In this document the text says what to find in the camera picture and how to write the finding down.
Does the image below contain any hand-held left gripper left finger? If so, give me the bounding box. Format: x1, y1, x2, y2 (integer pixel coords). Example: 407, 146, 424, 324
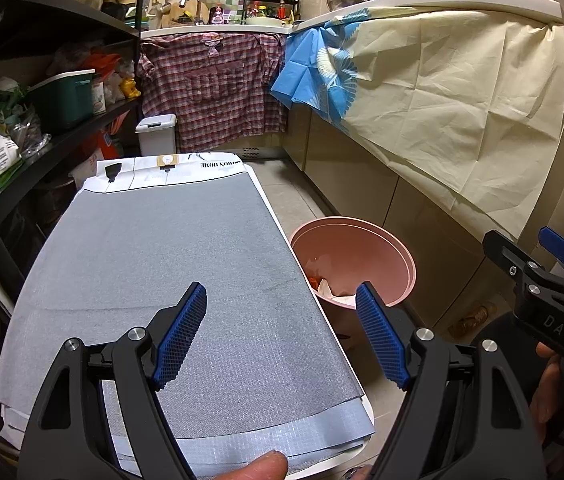
16, 281, 209, 480

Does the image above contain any plaid shirt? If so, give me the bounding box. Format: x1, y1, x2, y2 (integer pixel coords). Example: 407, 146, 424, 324
136, 30, 290, 153

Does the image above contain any black shelf rack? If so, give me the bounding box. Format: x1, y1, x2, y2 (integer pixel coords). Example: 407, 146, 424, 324
0, 0, 150, 311

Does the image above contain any orange plastic bag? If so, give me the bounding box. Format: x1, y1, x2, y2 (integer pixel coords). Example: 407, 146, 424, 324
82, 52, 122, 81

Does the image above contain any person's left hand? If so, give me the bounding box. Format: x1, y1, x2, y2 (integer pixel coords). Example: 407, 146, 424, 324
207, 451, 289, 480

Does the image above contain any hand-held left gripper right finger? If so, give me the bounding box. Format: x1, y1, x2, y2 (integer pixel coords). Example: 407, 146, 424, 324
355, 281, 548, 480

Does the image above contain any orange printed bag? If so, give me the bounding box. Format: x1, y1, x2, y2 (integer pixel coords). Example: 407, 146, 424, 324
94, 130, 125, 161

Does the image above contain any cream and blue printed cloth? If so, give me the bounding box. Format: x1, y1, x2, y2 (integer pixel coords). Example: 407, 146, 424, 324
269, 4, 564, 241

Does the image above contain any white lidded bin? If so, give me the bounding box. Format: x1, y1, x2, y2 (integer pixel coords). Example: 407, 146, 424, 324
135, 113, 179, 157

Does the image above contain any white jar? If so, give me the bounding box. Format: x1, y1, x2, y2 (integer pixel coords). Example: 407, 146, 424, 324
90, 77, 107, 113

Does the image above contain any brown sandal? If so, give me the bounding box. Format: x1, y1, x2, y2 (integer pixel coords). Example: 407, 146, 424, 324
448, 305, 490, 339

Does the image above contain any white printed paper sheet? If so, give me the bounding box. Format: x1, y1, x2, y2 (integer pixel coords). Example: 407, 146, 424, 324
76, 150, 250, 196

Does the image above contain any pink plastic trash bin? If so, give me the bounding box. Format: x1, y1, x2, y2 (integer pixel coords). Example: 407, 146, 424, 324
289, 216, 417, 341

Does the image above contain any grey table mat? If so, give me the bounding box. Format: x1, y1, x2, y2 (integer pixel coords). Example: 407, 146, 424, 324
0, 164, 377, 478

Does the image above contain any green storage box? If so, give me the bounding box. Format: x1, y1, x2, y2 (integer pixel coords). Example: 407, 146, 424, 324
29, 70, 97, 133

